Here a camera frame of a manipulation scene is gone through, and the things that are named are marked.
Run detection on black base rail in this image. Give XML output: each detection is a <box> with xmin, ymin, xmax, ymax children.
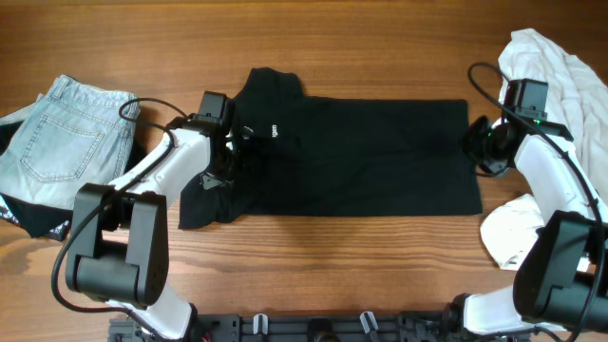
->
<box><xmin>106</xmin><ymin>311</ymin><xmax>555</xmax><ymax>342</ymax></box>

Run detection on black folded garment under jeans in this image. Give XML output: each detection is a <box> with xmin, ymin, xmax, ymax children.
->
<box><xmin>1</xmin><ymin>122</ymin><xmax>145</xmax><ymax>241</ymax></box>

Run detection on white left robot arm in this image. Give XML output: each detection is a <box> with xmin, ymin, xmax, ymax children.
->
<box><xmin>53</xmin><ymin>114</ymin><xmax>237</xmax><ymax>341</ymax></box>

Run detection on light blue denim jeans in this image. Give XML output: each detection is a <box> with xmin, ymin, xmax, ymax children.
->
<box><xmin>1</xmin><ymin>75</ymin><xmax>140</xmax><ymax>210</ymax></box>

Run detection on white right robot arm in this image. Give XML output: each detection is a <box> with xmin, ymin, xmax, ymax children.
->
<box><xmin>463</xmin><ymin>117</ymin><xmax>607</xmax><ymax>337</ymax></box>

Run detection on white printed t-shirt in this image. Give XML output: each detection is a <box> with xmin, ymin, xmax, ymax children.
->
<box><xmin>479</xmin><ymin>28</ymin><xmax>608</xmax><ymax>272</ymax></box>

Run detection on dark green polo shirt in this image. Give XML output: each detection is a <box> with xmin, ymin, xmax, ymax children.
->
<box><xmin>179</xmin><ymin>67</ymin><xmax>483</xmax><ymax>230</ymax></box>

